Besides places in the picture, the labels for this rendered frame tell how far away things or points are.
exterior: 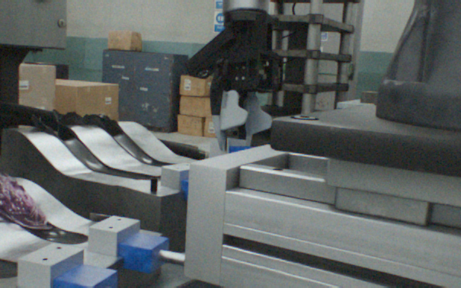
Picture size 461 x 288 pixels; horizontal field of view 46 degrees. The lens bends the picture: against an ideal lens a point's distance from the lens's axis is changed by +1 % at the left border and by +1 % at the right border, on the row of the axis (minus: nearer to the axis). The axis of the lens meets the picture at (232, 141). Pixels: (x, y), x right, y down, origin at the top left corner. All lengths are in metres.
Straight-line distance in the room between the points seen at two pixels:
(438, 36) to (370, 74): 6.83
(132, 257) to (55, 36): 1.13
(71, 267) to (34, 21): 1.15
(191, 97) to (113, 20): 2.03
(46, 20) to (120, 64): 6.56
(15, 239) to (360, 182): 0.42
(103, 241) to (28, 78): 4.21
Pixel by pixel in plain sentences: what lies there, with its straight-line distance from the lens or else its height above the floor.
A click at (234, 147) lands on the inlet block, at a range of 0.84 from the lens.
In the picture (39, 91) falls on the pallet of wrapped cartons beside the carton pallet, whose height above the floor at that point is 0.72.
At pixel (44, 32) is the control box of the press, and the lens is 1.64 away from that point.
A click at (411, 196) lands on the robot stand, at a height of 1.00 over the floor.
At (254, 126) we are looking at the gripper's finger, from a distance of 0.89.
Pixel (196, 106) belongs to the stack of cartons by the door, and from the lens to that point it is 7.65.
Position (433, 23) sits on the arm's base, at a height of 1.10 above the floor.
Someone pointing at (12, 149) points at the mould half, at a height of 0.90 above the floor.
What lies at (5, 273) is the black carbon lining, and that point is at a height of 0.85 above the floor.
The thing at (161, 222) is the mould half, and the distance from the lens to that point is 0.73.
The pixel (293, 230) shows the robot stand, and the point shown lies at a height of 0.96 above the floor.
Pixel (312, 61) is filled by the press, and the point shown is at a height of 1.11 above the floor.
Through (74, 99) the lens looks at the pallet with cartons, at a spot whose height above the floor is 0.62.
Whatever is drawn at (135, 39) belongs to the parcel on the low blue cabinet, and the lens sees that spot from 8.20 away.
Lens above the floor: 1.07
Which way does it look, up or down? 8 degrees down
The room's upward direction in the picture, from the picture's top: 4 degrees clockwise
